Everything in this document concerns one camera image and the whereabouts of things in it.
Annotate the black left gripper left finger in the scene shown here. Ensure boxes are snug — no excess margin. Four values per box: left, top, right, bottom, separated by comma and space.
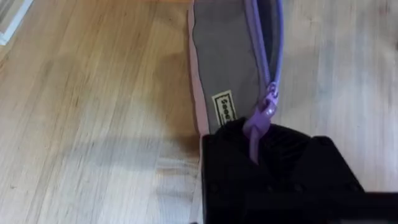
201, 117, 259, 224

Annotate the grey and purple zip bag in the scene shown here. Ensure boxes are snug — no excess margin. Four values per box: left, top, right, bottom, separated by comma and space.
187, 0, 284, 165

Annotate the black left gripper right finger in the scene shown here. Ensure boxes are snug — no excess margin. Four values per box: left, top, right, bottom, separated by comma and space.
256, 123, 365, 224

